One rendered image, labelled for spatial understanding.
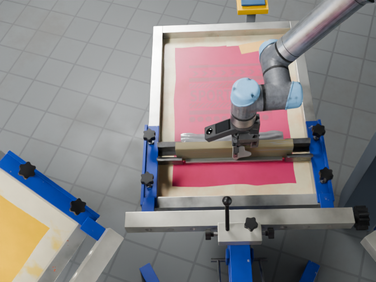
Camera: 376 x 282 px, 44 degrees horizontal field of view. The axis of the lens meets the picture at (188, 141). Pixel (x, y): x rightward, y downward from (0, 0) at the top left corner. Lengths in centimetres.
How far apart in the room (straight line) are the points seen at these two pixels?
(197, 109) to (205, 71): 18
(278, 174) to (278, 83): 40
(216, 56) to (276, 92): 62
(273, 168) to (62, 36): 219
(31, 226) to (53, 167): 149
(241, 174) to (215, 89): 36
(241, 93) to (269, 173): 42
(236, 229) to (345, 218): 33
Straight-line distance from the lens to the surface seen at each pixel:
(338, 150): 278
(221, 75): 178
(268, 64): 133
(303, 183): 157
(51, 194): 130
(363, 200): 231
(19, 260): 133
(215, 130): 141
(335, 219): 145
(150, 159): 154
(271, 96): 126
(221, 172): 156
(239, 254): 137
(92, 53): 324
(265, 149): 151
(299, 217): 142
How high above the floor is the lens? 235
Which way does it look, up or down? 60 degrees down
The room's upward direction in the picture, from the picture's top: 6 degrees counter-clockwise
